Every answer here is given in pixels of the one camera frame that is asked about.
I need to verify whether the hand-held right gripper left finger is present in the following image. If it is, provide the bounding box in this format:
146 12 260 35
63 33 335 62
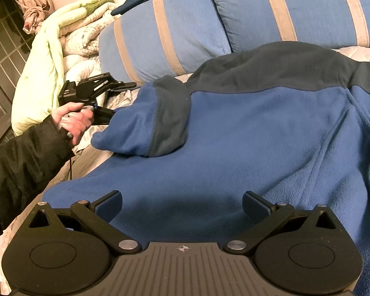
27 190 143 255

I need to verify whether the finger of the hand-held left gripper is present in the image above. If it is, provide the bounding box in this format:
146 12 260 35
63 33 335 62
109 81 139 93
91 106 116 126

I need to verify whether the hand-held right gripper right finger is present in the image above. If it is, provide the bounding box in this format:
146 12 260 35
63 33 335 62
223 191 339 255

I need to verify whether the blue fleece jacket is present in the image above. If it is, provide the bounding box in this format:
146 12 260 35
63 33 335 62
42 41 370 255

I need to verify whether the person's left forearm black sleeve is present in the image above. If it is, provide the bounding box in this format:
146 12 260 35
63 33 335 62
0 115 76 239

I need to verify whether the person's left hand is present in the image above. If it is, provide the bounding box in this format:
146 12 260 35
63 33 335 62
51 102 95 146

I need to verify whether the pale green quilt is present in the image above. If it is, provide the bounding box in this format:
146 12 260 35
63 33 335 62
11 0 115 137

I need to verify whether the white quilted blanket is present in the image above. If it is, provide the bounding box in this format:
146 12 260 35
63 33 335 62
59 2 121 82

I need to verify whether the blue striped pillow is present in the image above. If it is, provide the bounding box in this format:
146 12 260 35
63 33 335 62
205 0 370 54
98 0 235 84

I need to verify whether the dark window grille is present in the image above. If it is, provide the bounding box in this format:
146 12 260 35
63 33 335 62
0 0 35 153

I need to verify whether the pink patterned curtain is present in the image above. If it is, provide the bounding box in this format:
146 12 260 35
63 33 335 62
5 0 55 33

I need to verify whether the white quilted mattress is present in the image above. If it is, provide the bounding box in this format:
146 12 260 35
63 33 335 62
331 46 370 63

